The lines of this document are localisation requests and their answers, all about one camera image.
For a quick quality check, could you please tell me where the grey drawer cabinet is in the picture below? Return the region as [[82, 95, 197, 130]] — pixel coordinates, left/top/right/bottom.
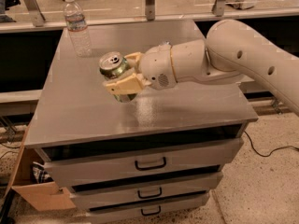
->
[[23, 19, 259, 224]]

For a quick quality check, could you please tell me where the bottom grey drawer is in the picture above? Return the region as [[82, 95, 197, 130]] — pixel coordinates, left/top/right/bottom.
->
[[86, 192, 209, 224]]

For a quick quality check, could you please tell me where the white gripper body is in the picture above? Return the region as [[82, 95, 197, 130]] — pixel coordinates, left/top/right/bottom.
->
[[139, 44, 177, 91]]

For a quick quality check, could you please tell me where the top grey drawer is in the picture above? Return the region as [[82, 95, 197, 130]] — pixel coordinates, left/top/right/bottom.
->
[[43, 137, 245, 189]]

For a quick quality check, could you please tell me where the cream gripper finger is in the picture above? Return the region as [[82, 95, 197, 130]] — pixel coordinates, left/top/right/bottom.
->
[[124, 52, 143, 69], [103, 73, 151, 95]]

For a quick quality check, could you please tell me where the brown cardboard box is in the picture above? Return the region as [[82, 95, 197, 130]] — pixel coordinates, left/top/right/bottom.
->
[[6, 133, 75, 211]]

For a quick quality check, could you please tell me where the clear plastic water bottle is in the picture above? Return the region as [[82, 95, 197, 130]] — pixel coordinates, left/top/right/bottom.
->
[[64, 0, 92, 57]]

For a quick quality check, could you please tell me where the grey drawer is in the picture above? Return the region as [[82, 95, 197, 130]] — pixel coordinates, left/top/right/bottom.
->
[[43, 137, 245, 189], [86, 192, 209, 224], [70, 172, 223, 209]]

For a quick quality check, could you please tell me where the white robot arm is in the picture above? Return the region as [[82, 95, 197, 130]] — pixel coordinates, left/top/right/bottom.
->
[[99, 20, 299, 115]]

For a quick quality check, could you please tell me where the green soda can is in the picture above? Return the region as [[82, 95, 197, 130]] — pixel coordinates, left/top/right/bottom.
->
[[98, 51, 138, 104]]

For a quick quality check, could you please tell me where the checkered cloth in box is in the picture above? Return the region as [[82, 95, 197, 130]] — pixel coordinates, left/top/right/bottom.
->
[[32, 161, 52, 183]]

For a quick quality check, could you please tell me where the black floor cable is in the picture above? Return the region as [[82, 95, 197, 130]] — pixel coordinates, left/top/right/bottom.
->
[[243, 130, 299, 158]]

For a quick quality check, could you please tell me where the middle grey drawer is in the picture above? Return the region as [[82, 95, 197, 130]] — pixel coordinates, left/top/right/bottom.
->
[[70, 172, 223, 209]]

